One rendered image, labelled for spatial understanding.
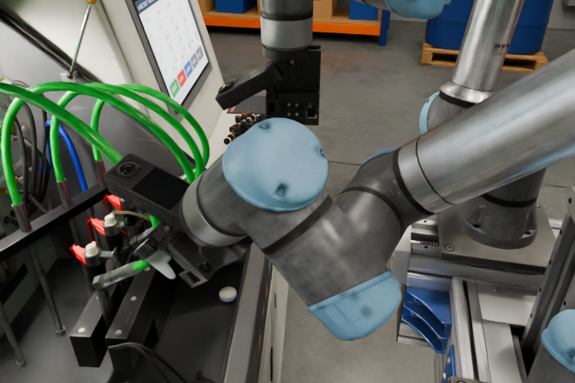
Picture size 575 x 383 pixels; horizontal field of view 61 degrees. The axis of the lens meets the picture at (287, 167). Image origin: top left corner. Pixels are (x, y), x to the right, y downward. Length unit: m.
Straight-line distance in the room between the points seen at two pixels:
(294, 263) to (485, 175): 0.18
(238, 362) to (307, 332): 1.31
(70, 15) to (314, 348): 1.56
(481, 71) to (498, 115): 0.58
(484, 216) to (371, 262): 0.61
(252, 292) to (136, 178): 0.49
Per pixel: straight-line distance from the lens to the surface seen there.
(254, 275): 1.02
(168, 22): 1.38
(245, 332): 0.92
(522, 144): 0.43
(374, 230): 0.43
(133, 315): 0.94
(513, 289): 1.09
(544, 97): 0.42
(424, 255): 1.06
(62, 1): 1.08
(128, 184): 0.55
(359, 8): 6.11
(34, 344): 1.17
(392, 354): 2.15
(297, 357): 2.10
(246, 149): 0.36
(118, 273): 0.74
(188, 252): 0.55
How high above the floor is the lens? 1.64
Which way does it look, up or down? 30 degrees down
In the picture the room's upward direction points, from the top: straight up
